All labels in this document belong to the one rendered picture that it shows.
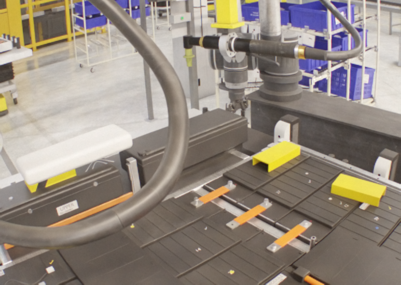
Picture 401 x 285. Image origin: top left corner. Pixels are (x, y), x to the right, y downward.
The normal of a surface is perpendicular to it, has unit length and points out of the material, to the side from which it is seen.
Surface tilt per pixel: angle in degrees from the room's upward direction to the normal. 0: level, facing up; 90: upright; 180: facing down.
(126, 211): 38
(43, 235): 45
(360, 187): 0
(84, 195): 90
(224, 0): 90
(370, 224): 0
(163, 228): 0
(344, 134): 90
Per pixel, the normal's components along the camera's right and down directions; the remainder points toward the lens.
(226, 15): -0.54, 0.36
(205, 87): 0.66, 0.27
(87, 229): 0.18, -0.40
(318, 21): -0.73, 0.37
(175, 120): -0.36, -0.51
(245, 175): -0.05, -0.92
